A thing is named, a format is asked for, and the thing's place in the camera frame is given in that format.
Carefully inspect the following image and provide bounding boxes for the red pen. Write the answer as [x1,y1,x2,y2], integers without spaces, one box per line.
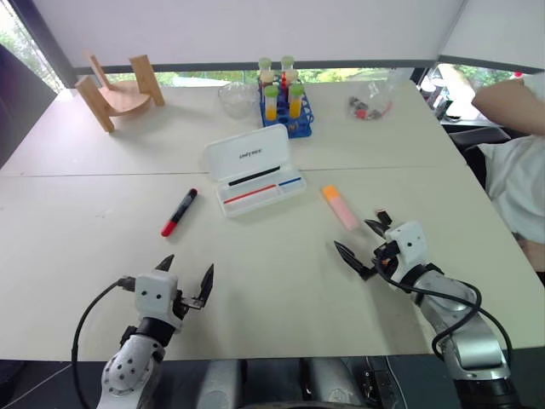
[222,183,278,205]

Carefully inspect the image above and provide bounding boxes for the black device with buttons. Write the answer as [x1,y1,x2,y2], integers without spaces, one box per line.
[360,356,406,409]

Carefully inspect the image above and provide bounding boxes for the wide white roller blind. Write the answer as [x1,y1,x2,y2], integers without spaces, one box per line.
[32,0,466,70]

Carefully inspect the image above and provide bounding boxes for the red and black marker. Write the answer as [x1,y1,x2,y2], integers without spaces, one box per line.
[160,187,199,239]

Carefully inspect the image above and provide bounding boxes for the blue test tube rack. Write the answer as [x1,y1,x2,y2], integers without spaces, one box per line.
[256,76,313,140]

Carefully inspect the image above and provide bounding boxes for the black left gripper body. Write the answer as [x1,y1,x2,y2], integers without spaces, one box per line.
[172,289,202,321]

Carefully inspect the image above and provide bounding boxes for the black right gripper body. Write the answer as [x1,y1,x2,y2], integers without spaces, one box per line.
[373,240,400,274]

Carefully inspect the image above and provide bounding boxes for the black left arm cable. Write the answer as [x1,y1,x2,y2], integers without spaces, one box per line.
[71,276,138,409]

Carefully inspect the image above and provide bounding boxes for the wooden curved stand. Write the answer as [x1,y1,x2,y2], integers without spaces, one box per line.
[75,52,166,134]

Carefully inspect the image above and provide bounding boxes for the clear plastic bag with parts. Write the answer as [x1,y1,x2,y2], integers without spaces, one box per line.
[344,69,410,124]

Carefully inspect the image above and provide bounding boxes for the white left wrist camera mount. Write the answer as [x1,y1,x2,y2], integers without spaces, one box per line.
[135,272,183,330]

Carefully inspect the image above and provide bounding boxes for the white open pencil case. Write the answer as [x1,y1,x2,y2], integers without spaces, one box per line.
[204,124,308,220]

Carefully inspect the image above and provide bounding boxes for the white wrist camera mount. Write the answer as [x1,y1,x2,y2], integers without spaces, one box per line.
[135,272,183,330]
[384,220,427,283]

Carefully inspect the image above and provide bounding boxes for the dark window frame bar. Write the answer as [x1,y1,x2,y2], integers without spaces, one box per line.
[71,56,440,74]

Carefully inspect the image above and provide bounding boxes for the green capped tube cream contents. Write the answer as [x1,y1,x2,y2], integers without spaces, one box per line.
[279,55,300,86]
[257,56,276,87]

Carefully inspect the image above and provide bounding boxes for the dark grey partition panel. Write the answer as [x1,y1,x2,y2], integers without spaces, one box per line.
[0,42,60,170]

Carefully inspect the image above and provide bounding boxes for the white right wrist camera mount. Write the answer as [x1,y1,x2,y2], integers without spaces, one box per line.
[384,220,427,283]

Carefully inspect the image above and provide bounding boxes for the narrow white roller blind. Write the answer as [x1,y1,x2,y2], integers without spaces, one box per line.
[438,0,545,72]

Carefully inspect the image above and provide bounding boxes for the clear glass bowl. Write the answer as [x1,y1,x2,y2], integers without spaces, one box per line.
[217,81,261,120]

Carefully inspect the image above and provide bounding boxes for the green capped tube orange liquid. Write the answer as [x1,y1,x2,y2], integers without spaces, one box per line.
[263,84,280,123]
[288,83,305,119]

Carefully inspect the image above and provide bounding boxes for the black pen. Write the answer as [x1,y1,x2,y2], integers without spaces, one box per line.
[227,166,280,187]

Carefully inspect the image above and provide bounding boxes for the person in white shirt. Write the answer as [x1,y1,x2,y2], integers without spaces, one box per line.
[475,135,545,274]

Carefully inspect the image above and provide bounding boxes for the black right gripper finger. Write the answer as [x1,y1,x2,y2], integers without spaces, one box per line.
[364,209,394,239]
[333,239,376,282]

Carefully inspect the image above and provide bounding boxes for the black office chair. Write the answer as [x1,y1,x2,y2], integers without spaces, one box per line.
[445,126,513,189]

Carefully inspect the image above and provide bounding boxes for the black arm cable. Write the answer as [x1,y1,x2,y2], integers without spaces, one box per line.
[374,254,514,377]
[71,276,138,409]

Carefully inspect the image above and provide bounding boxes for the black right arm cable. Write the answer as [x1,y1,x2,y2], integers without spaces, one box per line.
[374,254,514,377]

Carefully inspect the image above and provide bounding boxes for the orange and pink highlighter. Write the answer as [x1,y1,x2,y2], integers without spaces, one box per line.
[321,184,359,232]

